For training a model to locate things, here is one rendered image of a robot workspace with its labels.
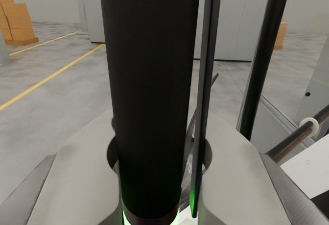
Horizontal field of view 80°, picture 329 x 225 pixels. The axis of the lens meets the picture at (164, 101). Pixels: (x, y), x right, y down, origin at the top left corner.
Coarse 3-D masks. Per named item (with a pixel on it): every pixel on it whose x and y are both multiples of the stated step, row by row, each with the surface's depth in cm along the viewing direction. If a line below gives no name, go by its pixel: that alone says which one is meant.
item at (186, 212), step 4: (188, 208) 19; (180, 212) 18; (184, 212) 18; (188, 212) 18; (180, 216) 18; (184, 216) 18; (188, 216) 18; (180, 220) 18; (192, 220) 18; (196, 220) 18; (196, 224) 17
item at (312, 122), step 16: (272, 0) 11; (272, 16) 12; (272, 32) 12; (272, 48) 13; (256, 64) 13; (256, 80) 14; (256, 96) 14; (256, 112) 15; (320, 112) 33; (240, 128) 16; (304, 128) 29; (288, 144) 26
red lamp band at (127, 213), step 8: (176, 208) 11; (128, 216) 10; (136, 216) 10; (160, 216) 10; (168, 216) 10; (136, 224) 10; (144, 224) 10; (152, 224) 10; (160, 224) 10; (168, 224) 11
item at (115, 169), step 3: (117, 162) 55; (114, 165) 60; (117, 165) 54; (114, 168) 59; (117, 168) 53; (114, 171) 58; (117, 171) 53; (117, 174) 52; (120, 183) 48; (120, 186) 48; (120, 189) 48; (120, 192) 48; (120, 195) 48
